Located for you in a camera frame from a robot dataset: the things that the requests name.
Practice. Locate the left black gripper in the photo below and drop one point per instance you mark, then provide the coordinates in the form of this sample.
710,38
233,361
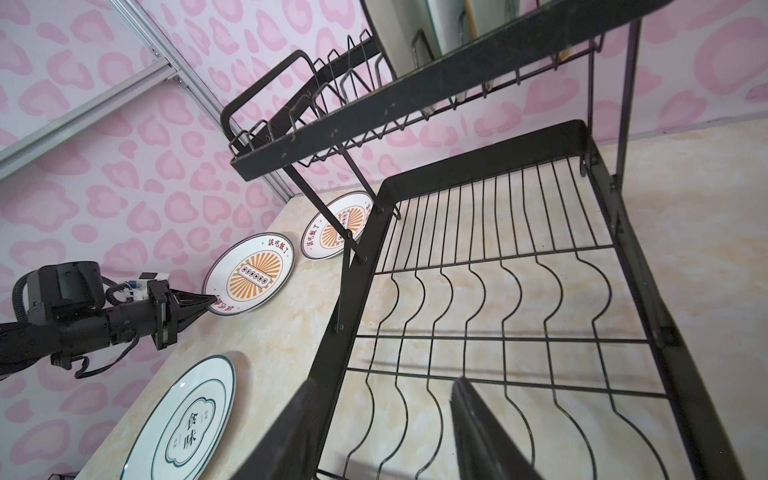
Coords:
168,312

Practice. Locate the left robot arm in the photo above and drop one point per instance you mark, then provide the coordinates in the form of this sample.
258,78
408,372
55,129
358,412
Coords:
67,311

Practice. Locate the cream plum blossom plate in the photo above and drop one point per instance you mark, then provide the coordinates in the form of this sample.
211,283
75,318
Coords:
404,33

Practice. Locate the white plate black cloud outline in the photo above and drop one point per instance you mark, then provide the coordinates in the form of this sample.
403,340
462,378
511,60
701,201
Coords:
183,431

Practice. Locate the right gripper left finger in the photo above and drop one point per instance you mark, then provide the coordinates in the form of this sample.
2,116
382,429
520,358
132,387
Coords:
290,448

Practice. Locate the white plate dark green rim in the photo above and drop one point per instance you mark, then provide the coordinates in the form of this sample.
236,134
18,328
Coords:
450,24

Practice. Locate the black wire dish rack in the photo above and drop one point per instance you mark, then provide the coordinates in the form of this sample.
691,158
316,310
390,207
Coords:
514,265

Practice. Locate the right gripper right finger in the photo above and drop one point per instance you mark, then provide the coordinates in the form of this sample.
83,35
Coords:
483,448

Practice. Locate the large orange sunburst plate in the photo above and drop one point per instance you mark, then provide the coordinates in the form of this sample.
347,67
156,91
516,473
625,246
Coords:
249,273

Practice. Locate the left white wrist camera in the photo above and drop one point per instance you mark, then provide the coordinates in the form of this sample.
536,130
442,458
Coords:
137,289

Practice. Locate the aluminium frame diagonal strut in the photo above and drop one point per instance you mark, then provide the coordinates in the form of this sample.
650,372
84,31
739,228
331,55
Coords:
43,140

